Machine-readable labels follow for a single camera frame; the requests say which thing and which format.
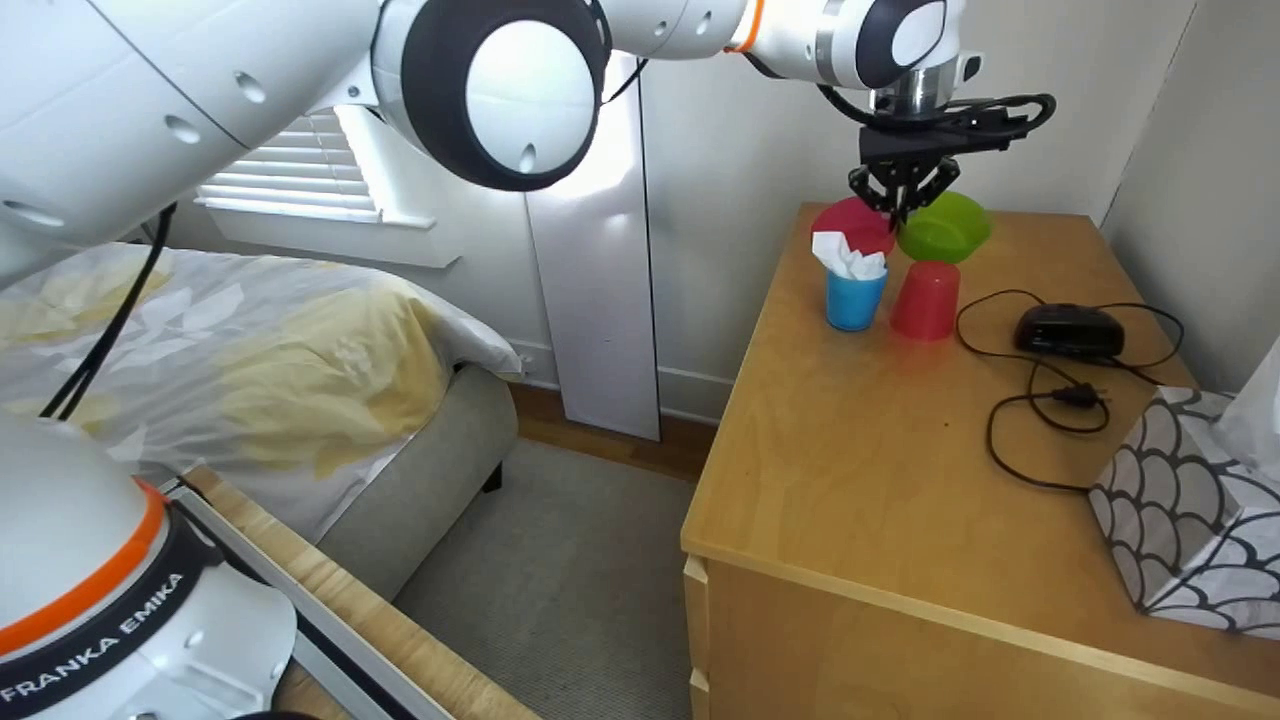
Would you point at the pink plastic bowl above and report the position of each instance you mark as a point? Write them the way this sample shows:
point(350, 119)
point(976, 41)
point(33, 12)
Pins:
point(863, 226)

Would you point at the bed with yellow-white sheet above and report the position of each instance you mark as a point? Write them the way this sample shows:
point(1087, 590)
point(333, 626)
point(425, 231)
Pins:
point(355, 406)

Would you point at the wooden dresser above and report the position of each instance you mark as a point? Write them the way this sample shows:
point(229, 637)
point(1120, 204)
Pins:
point(882, 534)

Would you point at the white tissue in box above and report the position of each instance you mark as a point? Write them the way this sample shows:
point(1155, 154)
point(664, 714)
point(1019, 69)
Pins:
point(1248, 426)

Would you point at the scale-patterned tissue box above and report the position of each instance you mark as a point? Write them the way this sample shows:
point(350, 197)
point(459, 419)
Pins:
point(1188, 531)

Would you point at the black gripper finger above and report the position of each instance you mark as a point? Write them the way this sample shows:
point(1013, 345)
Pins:
point(924, 186)
point(879, 191)

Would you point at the white window blinds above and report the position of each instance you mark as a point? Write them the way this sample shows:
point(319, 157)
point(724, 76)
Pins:
point(331, 167)

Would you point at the black computer mouse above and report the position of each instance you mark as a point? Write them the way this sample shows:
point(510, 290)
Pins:
point(1071, 328)

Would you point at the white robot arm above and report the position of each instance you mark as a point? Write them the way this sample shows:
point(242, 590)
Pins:
point(110, 109)

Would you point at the white leaning board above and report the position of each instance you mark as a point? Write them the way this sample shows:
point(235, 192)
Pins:
point(592, 269)

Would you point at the green plastic bowl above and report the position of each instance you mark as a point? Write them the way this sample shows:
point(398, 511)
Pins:
point(950, 231)

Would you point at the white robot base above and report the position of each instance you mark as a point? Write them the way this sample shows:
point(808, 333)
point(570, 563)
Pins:
point(115, 607)

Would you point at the wooden robot table edge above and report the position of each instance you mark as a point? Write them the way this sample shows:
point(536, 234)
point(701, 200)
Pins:
point(356, 659)

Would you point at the blue plastic cup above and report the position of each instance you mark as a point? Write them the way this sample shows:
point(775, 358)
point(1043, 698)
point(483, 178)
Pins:
point(854, 305)

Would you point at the red plastic cup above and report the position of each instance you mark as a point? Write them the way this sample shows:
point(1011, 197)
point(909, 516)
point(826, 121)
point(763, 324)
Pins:
point(924, 301)

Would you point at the white crumpled tissue in cup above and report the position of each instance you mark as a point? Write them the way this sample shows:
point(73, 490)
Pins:
point(850, 262)

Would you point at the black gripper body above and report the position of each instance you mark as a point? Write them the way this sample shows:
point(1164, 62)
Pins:
point(899, 144)

